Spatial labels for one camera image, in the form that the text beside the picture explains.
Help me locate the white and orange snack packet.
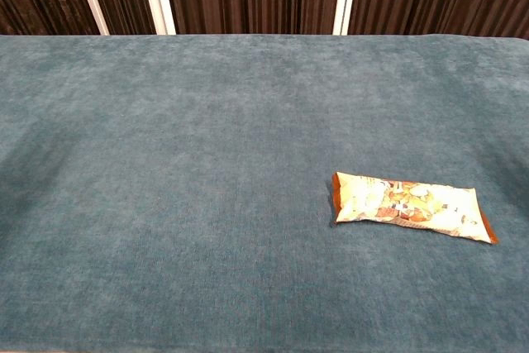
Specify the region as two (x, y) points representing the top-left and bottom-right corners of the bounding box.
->
(331, 171), (499, 246)

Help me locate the teal velvet table cloth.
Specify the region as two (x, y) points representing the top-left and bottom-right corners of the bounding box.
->
(0, 33), (529, 353)

